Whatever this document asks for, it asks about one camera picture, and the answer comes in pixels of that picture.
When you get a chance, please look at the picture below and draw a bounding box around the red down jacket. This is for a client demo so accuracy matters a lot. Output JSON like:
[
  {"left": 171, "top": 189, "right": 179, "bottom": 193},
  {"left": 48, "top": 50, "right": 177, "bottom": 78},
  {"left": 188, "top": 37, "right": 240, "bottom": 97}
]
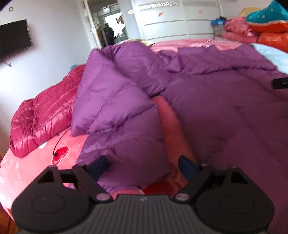
[{"left": 9, "top": 64, "right": 87, "bottom": 158}]

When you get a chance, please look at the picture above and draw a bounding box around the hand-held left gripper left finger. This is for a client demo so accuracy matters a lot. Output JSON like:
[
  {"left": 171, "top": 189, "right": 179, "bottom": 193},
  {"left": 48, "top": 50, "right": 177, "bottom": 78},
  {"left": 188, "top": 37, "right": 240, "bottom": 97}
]
[{"left": 37, "top": 155, "right": 113, "bottom": 203}]

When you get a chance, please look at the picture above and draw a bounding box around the black cable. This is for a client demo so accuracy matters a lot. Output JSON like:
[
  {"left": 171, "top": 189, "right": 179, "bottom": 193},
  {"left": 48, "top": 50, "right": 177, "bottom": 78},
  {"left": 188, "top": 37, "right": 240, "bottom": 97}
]
[{"left": 52, "top": 129, "right": 69, "bottom": 157}]

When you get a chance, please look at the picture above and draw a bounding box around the door frame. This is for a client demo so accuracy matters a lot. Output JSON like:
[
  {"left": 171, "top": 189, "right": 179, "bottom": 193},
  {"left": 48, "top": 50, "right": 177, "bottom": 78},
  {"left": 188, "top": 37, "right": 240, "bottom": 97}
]
[{"left": 81, "top": 0, "right": 134, "bottom": 49}]

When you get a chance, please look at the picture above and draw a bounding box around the pink printed bed blanket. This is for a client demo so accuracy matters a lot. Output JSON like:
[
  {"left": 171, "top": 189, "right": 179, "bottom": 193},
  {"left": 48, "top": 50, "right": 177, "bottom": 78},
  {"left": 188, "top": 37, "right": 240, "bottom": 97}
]
[{"left": 0, "top": 39, "right": 250, "bottom": 234}]

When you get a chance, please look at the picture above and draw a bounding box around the black wall television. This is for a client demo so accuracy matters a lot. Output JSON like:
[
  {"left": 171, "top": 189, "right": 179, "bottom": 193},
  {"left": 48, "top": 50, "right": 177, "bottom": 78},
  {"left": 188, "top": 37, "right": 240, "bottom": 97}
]
[{"left": 0, "top": 19, "right": 34, "bottom": 62}]

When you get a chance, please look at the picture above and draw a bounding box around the white wardrobe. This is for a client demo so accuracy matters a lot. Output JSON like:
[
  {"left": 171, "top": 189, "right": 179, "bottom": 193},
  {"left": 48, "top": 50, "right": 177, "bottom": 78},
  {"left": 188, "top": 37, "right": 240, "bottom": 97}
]
[{"left": 132, "top": 0, "right": 226, "bottom": 44}]

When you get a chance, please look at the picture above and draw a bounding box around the teal dotted cushion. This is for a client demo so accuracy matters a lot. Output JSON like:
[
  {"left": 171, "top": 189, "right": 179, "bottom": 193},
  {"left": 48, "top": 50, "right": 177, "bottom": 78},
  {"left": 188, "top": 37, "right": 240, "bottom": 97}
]
[{"left": 246, "top": 0, "right": 288, "bottom": 34}]

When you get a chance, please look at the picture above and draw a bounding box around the light blue cloth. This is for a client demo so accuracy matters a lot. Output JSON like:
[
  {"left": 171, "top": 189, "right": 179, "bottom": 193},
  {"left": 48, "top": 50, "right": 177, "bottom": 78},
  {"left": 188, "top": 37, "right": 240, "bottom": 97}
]
[{"left": 250, "top": 43, "right": 288, "bottom": 74}]

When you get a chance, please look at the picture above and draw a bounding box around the pink folded quilt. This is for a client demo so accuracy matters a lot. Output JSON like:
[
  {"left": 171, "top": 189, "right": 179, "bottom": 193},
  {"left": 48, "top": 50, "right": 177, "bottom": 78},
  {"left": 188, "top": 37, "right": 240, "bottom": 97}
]
[{"left": 223, "top": 16, "right": 260, "bottom": 44}]

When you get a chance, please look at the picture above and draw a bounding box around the orange pillow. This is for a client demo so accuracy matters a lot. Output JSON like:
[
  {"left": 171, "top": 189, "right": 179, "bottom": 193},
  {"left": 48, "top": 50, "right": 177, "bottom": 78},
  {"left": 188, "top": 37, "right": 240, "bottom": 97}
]
[{"left": 257, "top": 32, "right": 288, "bottom": 54}]

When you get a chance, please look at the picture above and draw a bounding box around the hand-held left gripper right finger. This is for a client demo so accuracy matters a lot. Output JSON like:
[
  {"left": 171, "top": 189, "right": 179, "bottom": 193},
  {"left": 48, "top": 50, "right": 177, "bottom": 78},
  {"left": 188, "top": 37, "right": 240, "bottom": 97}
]
[{"left": 173, "top": 155, "right": 251, "bottom": 203}]

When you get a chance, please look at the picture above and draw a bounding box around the purple down jacket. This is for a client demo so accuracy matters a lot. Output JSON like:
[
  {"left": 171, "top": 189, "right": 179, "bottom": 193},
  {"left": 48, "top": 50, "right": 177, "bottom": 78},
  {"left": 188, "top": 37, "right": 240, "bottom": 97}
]
[{"left": 70, "top": 42, "right": 288, "bottom": 234}]

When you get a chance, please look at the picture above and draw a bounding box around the clear storage box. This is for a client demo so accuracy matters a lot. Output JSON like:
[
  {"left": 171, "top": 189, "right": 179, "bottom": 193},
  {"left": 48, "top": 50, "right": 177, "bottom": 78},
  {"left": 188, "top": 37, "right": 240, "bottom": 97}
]
[{"left": 213, "top": 25, "right": 226, "bottom": 40}]

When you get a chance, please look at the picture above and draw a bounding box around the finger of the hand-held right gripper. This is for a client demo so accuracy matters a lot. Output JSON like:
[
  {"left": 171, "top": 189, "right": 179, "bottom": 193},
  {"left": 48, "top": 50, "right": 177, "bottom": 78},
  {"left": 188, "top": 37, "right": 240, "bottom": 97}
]
[{"left": 272, "top": 77, "right": 288, "bottom": 90}]

